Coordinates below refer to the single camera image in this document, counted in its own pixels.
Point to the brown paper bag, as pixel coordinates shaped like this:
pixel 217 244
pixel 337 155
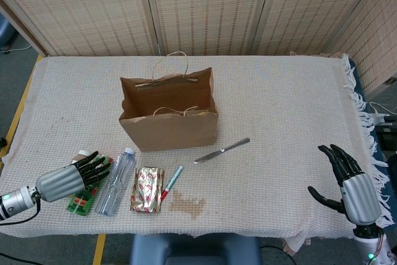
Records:
pixel 167 131

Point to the steel table knife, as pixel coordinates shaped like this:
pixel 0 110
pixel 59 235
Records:
pixel 217 152

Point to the clear plastic water bottle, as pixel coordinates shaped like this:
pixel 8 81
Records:
pixel 116 184

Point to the gold foil snack package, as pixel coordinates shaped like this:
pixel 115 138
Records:
pixel 147 190

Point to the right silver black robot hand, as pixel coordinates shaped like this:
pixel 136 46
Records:
pixel 359 196

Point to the bamboo folding screen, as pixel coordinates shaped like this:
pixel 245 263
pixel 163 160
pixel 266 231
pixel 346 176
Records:
pixel 201 7

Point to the marker pen with red cap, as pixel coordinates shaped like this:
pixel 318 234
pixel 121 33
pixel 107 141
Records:
pixel 172 181

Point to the black box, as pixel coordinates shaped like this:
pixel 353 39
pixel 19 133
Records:
pixel 387 137

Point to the white woven tablecloth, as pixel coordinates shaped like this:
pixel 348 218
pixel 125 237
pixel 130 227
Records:
pixel 294 106

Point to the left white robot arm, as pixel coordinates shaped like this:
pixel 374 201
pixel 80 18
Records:
pixel 15 201

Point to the green Pringles can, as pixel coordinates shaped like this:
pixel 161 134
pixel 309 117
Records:
pixel 82 203

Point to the brown juice bottle white cap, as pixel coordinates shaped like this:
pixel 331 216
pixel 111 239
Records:
pixel 81 154

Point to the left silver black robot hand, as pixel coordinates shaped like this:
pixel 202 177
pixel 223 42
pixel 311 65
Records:
pixel 59 184

